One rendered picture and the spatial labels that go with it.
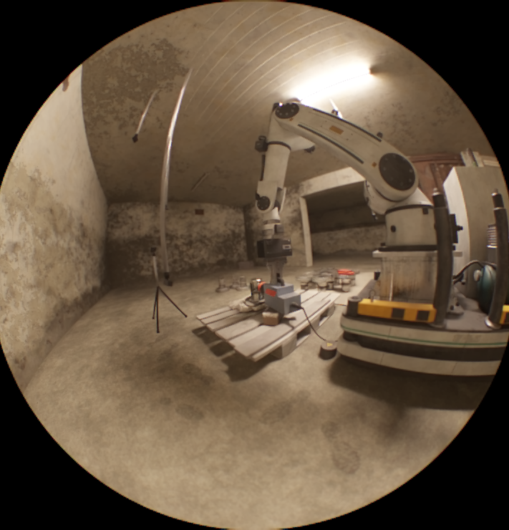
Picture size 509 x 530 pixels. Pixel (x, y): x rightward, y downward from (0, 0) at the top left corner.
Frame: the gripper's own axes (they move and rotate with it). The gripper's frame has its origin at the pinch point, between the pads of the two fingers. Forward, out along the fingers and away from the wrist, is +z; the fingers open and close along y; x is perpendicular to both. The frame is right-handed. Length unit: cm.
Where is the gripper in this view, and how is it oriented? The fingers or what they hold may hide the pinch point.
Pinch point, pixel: (276, 278)
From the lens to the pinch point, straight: 114.6
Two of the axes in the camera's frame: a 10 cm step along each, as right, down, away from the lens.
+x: -3.9, -0.4, 9.2
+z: 1.0, 9.9, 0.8
